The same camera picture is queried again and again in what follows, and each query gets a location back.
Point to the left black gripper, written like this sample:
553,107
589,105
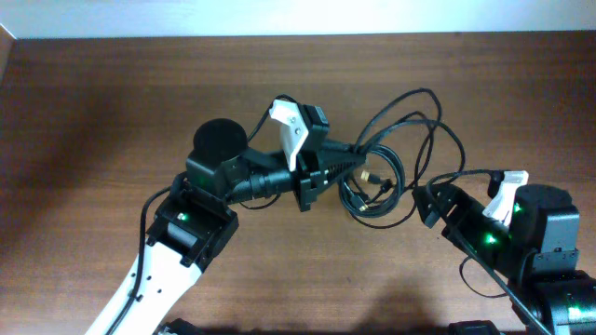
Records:
308,170

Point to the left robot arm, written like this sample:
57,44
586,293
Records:
195,221

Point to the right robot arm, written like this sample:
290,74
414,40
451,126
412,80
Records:
532,253

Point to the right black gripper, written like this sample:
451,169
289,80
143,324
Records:
434,205

